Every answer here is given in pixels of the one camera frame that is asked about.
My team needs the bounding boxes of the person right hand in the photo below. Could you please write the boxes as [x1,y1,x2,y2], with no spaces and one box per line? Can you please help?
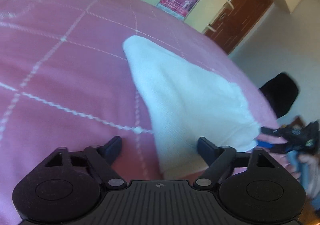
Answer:
[297,154,319,182]

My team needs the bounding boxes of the cream corner shelves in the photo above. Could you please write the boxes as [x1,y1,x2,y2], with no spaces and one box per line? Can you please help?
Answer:
[204,0,253,34]

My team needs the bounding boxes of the white sweatpants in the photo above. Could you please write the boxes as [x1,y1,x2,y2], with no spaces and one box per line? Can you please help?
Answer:
[123,35,260,179]

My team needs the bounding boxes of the wooden chair with black jacket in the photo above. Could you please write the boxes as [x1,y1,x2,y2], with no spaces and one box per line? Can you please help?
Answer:
[259,72,300,127]

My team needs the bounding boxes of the brown wooden door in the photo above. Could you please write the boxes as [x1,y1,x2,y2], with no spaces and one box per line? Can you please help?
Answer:
[204,0,272,54]

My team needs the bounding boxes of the pink checked bedspread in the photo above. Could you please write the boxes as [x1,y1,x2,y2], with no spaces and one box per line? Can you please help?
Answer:
[1,0,278,224]

